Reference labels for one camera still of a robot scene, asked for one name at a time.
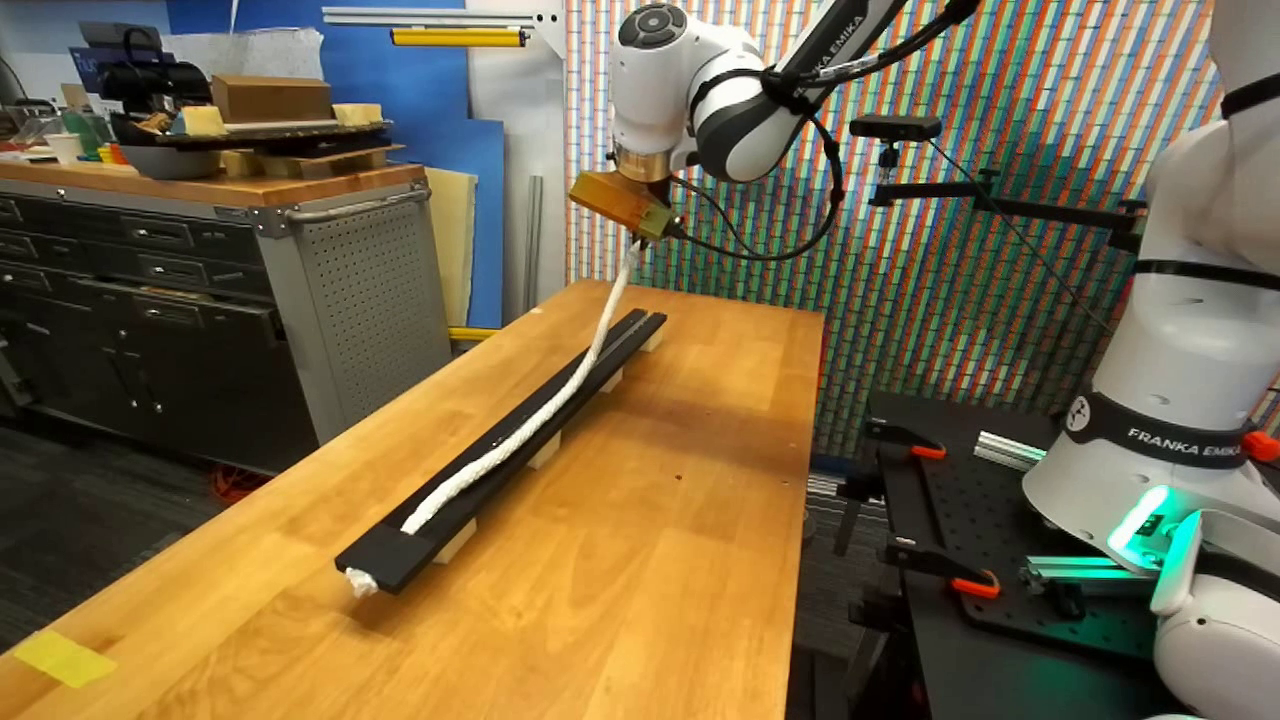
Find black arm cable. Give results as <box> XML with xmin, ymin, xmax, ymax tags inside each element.
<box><xmin>664</xmin><ymin>93</ymin><xmax>852</xmax><ymax>265</ymax></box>

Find yellow tape patch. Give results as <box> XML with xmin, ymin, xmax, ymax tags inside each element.
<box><xmin>10</xmin><ymin>632</ymin><xmax>110</xmax><ymax>686</ymax></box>

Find black grooved rail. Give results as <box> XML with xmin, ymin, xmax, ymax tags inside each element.
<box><xmin>337</xmin><ymin>308</ymin><xmax>667</xmax><ymax>596</ymax></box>

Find white rope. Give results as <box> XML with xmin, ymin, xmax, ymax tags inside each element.
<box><xmin>396</xmin><ymin>260</ymin><xmax>635</xmax><ymax>540</ymax></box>

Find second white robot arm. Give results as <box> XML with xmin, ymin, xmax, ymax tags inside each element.
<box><xmin>1023</xmin><ymin>0</ymin><xmax>1280</xmax><ymax>720</ymax></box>

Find wooden blocks on cabinet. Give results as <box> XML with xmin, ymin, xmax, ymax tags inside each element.
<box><xmin>110</xmin><ymin>76</ymin><xmax>396</xmax><ymax>181</ymax></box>

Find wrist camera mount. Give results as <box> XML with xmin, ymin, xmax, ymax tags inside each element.
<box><xmin>566</xmin><ymin>173</ymin><xmax>674</xmax><ymax>241</ymax></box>

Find black optical breadboard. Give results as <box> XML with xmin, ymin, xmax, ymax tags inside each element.
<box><xmin>873</xmin><ymin>394</ymin><xmax>1178</xmax><ymax>720</ymax></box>

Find black camera on stand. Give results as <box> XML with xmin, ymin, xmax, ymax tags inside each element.
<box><xmin>849</xmin><ymin>117</ymin><xmax>939</xmax><ymax>207</ymax></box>

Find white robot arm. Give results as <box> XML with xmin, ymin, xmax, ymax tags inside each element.
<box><xmin>609</xmin><ymin>0</ymin><xmax>980</xmax><ymax>182</ymax></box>

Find grey metal tool cabinet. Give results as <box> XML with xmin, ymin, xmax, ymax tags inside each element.
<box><xmin>0</xmin><ymin>163</ymin><xmax>453</xmax><ymax>472</ymax></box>

